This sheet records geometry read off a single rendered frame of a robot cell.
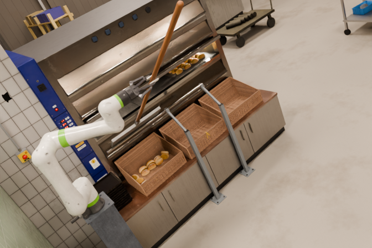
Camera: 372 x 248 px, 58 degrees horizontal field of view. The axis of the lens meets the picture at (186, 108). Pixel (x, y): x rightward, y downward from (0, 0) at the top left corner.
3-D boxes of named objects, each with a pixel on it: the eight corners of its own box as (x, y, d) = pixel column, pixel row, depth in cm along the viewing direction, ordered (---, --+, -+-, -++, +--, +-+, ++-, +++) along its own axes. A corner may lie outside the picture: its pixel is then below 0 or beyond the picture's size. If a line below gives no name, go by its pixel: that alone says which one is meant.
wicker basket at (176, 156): (124, 181, 363) (112, 162, 351) (163, 149, 387) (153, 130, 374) (146, 197, 324) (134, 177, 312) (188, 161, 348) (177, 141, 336)
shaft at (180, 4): (185, 3, 142) (181, -2, 142) (180, 6, 140) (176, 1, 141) (140, 120, 298) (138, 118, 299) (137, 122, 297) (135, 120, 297)
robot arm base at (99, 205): (76, 229, 224) (71, 223, 221) (70, 220, 236) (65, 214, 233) (108, 203, 235) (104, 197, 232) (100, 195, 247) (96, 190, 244)
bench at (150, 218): (114, 243, 373) (88, 207, 347) (257, 121, 467) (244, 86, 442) (137, 272, 327) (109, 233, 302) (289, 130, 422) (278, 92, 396)
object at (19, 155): (21, 161, 301) (14, 153, 297) (31, 155, 305) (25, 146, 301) (22, 164, 295) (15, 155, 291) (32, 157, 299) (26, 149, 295)
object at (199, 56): (154, 71, 446) (152, 67, 444) (180, 53, 465) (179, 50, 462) (179, 75, 397) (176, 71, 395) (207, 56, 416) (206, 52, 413)
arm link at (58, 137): (43, 157, 208) (34, 141, 203) (49, 146, 220) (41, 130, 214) (70, 150, 207) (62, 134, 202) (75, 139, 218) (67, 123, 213)
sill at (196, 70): (94, 140, 343) (92, 138, 342) (217, 56, 414) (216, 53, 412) (96, 142, 339) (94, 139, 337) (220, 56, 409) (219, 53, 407)
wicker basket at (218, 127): (167, 148, 386) (157, 129, 374) (201, 120, 409) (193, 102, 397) (191, 160, 347) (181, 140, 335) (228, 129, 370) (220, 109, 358)
